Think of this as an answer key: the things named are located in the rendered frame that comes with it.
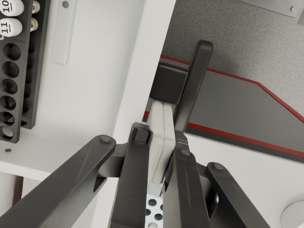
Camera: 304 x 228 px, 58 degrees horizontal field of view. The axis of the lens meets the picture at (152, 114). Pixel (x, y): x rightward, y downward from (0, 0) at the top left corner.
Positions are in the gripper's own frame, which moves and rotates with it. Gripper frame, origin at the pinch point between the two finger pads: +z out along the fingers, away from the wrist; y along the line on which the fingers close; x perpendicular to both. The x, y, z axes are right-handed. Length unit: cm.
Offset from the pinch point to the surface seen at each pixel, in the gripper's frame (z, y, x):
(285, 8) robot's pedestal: 92, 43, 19
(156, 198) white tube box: 13.8, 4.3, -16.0
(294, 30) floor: 93, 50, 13
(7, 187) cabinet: 17.0, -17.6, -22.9
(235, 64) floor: 93, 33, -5
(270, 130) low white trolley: 31.9, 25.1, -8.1
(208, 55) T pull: 2.2, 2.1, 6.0
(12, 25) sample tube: 2.2, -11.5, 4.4
